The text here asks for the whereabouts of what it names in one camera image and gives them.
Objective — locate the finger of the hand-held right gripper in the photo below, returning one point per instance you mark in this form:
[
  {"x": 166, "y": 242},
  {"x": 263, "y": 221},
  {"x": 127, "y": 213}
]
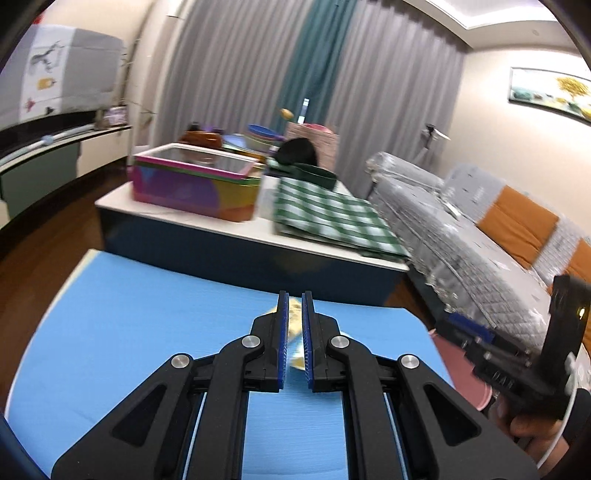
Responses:
[
  {"x": 457, "y": 340},
  {"x": 468, "y": 326}
]

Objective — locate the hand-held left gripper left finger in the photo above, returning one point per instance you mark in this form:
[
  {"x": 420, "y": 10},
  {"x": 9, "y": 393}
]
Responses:
[{"x": 281, "y": 337}]

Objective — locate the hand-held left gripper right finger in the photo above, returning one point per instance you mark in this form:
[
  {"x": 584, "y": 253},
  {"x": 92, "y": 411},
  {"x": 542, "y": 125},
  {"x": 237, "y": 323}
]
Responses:
[{"x": 308, "y": 337}]

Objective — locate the yellow wrapper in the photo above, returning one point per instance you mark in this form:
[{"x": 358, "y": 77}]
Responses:
[{"x": 295, "y": 323}]

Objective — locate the pink round plate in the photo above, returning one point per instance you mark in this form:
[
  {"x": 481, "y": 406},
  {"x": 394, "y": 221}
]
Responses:
[{"x": 461, "y": 378}]

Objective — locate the person's right forearm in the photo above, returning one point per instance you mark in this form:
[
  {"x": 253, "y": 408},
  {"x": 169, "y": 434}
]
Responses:
[{"x": 579, "y": 429}]

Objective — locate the person's right hand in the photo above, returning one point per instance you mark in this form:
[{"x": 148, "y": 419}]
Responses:
[{"x": 531, "y": 429}]

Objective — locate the grey quilted sofa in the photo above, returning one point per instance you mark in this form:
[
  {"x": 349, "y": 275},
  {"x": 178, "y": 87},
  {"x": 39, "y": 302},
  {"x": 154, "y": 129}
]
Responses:
[{"x": 461, "y": 235}]

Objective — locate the white coffee table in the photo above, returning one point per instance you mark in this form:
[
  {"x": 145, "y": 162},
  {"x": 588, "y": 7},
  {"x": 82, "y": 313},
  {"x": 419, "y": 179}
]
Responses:
[{"x": 231, "y": 249}]

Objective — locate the orange cushion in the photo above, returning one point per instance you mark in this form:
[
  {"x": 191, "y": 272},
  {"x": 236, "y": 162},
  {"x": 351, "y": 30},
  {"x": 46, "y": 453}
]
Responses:
[
  {"x": 521, "y": 226},
  {"x": 579, "y": 267}
]

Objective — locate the white power adapter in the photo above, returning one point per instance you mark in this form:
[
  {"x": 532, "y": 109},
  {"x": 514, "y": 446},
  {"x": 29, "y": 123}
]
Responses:
[{"x": 453, "y": 210}]

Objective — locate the green checked cloth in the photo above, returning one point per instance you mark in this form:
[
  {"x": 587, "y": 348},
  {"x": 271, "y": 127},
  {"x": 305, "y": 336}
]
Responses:
[{"x": 323, "y": 217}]

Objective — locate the blue foam mat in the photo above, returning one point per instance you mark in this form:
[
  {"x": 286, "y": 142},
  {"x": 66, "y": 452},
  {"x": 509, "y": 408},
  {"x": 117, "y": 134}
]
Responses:
[{"x": 138, "y": 323}]

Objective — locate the dark green bowl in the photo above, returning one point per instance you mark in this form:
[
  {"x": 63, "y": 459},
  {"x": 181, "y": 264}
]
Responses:
[{"x": 318, "y": 175}]

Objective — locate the colourful tin box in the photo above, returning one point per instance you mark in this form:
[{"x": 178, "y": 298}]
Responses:
[{"x": 184, "y": 189}]

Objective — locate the black bag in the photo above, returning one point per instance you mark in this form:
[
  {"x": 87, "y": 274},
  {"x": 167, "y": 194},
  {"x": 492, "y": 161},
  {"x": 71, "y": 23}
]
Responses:
[{"x": 298, "y": 150}]

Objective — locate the white floor lamp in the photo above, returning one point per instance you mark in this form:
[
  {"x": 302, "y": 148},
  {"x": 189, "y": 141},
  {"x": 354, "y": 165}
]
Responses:
[{"x": 431, "y": 134}]

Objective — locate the stack of pastel bowls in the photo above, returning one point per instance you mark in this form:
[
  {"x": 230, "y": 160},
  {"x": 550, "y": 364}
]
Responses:
[{"x": 261, "y": 136}]

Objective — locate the pink plastic bowl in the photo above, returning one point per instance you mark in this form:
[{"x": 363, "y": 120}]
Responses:
[{"x": 316, "y": 128}]

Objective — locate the brown teapot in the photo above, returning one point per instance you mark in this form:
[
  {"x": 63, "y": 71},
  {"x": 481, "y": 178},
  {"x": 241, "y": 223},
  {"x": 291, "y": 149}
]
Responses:
[{"x": 203, "y": 137}]

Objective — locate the yellow tulip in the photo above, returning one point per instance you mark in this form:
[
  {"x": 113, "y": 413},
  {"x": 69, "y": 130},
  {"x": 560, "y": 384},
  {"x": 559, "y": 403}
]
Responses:
[{"x": 287, "y": 112}]

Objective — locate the grey curtain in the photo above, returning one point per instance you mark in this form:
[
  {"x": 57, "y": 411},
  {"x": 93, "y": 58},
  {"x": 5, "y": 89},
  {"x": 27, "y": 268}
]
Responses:
[
  {"x": 221, "y": 69},
  {"x": 392, "y": 92}
]

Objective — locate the teal curtain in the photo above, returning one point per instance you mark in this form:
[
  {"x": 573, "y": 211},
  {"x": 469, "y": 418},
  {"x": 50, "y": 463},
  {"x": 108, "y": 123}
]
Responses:
[{"x": 318, "y": 55}]

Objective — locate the television cabinet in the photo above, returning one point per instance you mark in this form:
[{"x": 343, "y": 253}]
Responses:
[{"x": 37, "y": 170}]

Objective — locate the grey television cover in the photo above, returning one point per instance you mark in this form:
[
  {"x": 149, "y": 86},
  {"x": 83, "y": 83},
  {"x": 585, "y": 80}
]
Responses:
[{"x": 69, "y": 69}]

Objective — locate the framed wall painting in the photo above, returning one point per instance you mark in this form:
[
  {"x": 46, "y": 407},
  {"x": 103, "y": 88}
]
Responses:
[{"x": 549, "y": 92}]

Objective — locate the small photo frame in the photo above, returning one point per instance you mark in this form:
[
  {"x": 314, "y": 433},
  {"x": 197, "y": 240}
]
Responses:
[{"x": 116, "y": 115}]

